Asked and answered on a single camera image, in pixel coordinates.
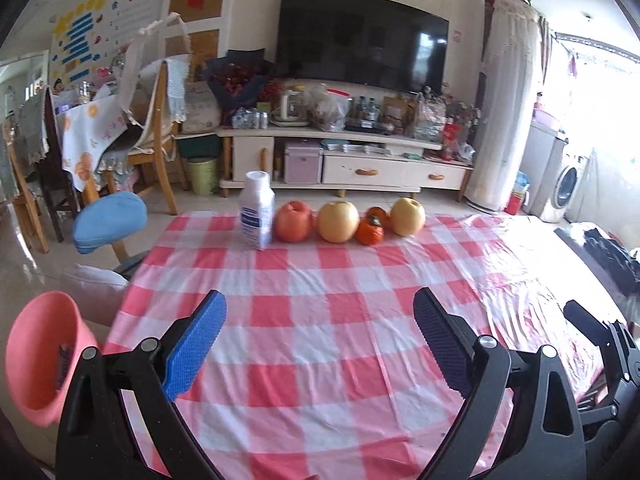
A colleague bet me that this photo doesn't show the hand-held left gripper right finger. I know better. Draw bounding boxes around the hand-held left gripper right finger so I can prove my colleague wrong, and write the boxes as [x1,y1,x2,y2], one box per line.
[413,287,586,480]

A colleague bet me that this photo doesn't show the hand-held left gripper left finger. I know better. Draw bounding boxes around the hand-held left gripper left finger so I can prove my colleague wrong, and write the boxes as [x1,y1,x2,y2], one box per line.
[56,290,227,480]

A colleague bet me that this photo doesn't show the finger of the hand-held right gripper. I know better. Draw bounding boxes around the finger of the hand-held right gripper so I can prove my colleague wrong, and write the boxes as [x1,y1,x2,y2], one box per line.
[563,300,614,349]

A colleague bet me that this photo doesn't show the dark purple snack wrapper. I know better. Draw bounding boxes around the dark purple snack wrapper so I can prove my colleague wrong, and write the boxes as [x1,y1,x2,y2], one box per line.
[56,342,77,392]

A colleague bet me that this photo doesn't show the pink plastic bowl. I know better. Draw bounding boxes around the pink plastic bowl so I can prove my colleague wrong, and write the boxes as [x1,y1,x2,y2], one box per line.
[5,291,101,428]

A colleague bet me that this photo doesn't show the dark cloth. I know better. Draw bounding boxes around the dark cloth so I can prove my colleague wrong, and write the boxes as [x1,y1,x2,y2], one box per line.
[555,225,640,301]

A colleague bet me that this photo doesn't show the white cushion stool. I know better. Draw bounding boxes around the white cushion stool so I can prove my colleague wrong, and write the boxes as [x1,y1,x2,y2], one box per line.
[62,264,130,327]

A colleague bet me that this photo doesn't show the red white checked tablecloth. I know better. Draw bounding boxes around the red white checked tablecloth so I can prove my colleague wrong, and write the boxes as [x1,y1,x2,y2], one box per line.
[100,210,631,480]

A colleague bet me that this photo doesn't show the orange with green leaf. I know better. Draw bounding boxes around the orange with green leaf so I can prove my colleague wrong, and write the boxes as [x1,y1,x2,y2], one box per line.
[356,215,385,246]

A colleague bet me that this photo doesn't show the white washing machine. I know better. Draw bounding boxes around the white washing machine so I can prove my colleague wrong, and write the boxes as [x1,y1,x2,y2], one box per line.
[542,155,594,224]

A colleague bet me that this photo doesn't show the white blue milk carton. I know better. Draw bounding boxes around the white blue milk carton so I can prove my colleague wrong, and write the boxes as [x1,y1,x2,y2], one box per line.
[239,171,275,251]

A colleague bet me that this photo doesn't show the blue round stool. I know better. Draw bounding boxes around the blue round stool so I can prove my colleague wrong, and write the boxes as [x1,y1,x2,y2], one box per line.
[73,191,148,261]

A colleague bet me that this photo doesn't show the red apple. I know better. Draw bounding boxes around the red apple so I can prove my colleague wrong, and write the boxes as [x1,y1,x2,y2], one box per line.
[274,201,317,244]

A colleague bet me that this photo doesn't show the large yellow pear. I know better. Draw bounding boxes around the large yellow pear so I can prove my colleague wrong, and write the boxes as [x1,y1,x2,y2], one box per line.
[318,200,361,244]

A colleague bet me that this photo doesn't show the green waste bin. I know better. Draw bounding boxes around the green waste bin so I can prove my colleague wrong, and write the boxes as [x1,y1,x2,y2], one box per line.
[186,156,221,197]

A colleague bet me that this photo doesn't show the cream television cabinet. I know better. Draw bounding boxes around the cream television cabinet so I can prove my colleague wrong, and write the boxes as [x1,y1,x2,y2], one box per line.
[217,125,474,199]

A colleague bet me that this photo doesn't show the pink storage box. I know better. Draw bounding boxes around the pink storage box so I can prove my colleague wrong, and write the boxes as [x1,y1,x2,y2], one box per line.
[284,141,324,185]

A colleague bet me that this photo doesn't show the dark wooden chair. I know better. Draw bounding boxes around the dark wooden chair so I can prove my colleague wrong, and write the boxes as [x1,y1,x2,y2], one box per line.
[37,87,84,244]

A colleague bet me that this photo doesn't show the standing air conditioner lace cover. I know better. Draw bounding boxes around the standing air conditioner lace cover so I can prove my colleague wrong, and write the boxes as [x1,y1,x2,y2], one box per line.
[467,0,544,214]

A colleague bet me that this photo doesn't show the printed dining table cloth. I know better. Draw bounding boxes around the printed dining table cloth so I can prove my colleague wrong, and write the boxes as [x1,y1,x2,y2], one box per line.
[56,95,131,194]

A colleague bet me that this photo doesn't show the pack of small bottles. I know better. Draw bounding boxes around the pack of small bottles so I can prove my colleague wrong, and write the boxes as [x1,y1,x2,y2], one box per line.
[232,107,274,129]

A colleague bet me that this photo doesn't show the white sack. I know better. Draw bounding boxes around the white sack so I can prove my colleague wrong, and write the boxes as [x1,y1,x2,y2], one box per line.
[182,82,223,134]

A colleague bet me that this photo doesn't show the white electric kettle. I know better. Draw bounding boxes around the white electric kettle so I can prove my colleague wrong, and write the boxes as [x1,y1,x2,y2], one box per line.
[272,90,309,128]

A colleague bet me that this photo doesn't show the white lace chair cover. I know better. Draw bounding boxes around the white lace chair cover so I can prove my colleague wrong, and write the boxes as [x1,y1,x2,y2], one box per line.
[165,57,189,124]

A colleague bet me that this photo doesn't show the clear plastic bag of food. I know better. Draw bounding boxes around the clear plastic bag of food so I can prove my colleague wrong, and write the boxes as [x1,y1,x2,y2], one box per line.
[306,85,351,134]

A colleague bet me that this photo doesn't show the dark wrapped flower bouquet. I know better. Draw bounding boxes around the dark wrapped flower bouquet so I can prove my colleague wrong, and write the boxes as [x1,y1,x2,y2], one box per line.
[205,49,274,117]

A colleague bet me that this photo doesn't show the black flat television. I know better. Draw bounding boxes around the black flat television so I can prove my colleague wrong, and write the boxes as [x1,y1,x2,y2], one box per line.
[276,0,450,94]

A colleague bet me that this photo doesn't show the blue yellow wall stickers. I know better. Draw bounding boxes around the blue yellow wall stickers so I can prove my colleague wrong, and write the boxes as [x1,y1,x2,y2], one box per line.
[50,0,108,92]

